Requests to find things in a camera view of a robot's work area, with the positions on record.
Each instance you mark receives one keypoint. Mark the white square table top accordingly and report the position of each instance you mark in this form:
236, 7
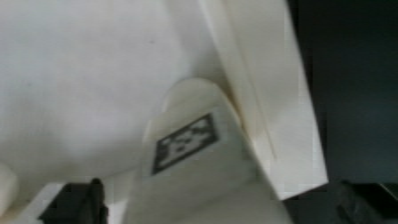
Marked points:
94, 55

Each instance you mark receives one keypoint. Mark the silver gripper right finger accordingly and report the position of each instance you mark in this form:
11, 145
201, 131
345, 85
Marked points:
368, 203

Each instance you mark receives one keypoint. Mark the white table leg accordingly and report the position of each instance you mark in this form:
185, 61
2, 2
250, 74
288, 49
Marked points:
201, 185

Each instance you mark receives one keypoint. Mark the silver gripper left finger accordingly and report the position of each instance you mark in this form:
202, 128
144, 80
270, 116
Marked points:
76, 206

